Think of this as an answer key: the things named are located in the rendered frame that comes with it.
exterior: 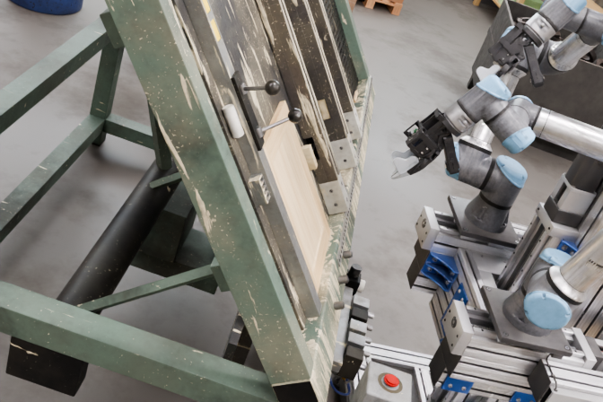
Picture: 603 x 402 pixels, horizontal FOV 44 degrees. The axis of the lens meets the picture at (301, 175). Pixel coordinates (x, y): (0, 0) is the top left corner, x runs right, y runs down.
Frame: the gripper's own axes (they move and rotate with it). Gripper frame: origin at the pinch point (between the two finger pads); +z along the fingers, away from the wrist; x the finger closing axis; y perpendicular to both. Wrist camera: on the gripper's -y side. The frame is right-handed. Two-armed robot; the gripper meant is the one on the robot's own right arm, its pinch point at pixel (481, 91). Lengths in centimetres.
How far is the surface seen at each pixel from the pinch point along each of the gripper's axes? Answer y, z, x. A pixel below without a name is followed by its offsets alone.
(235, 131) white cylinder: 31, 49, 40
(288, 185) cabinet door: 17, 57, 6
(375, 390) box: -39, 69, 29
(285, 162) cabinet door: 23, 54, 4
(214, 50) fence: 47, 38, 45
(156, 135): 70, 94, -38
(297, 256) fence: -1, 64, 20
